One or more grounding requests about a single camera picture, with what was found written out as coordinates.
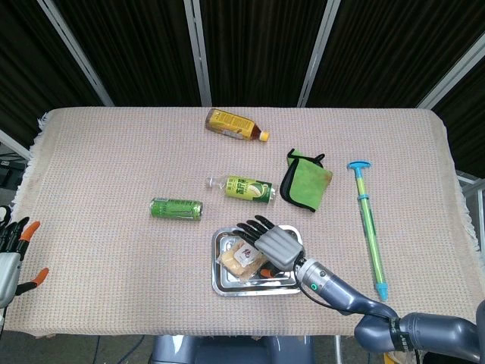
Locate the white metal frame post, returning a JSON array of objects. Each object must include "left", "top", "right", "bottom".
[
  {"left": 183, "top": 0, "right": 213, "bottom": 107},
  {"left": 415, "top": 31, "right": 485, "bottom": 111},
  {"left": 296, "top": 0, "right": 342, "bottom": 108},
  {"left": 36, "top": 0, "right": 115, "bottom": 108}
]

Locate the green and blue water pump toy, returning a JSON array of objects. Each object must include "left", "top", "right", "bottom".
[{"left": 347, "top": 160, "right": 390, "bottom": 303}]

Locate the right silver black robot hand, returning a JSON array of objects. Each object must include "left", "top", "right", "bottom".
[{"left": 232, "top": 215, "right": 306, "bottom": 278}]

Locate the brown tea bottle yellow label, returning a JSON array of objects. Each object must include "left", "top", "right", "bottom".
[{"left": 205, "top": 108, "right": 271, "bottom": 143}]

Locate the brown snack packet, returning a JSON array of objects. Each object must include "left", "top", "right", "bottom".
[{"left": 216, "top": 240, "right": 268, "bottom": 284}]

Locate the pink woven tablecloth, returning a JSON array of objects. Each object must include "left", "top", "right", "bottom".
[{"left": 10, "top": 106, "right": 477, "bottom": 340}]

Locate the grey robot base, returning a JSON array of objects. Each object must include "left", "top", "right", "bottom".
[{"left": 150, "top": 335, "right": 315, "bottom": 364}]

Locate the green beverage can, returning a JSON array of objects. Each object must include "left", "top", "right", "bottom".
[{"left": 149, "top": 197, "right": 205, "bottom": 222}]

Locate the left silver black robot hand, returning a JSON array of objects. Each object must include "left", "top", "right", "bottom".
[{"left": 0, "top": 206, "right": 50, "bottom": 309}]

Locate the clear bottle with green label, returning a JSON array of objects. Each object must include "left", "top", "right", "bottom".
[{"left": 206, "top": 175, "right": 279, "bottom": 208}]

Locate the silver metal tray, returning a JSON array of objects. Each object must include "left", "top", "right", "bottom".
[{"left": 211, "top": 224, "right": 304, "bottom": 297}]

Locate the green cloth with black trim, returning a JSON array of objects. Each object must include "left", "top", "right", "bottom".
[{"left": 280, "top": 148, "right": 334, "bottom": 213}]

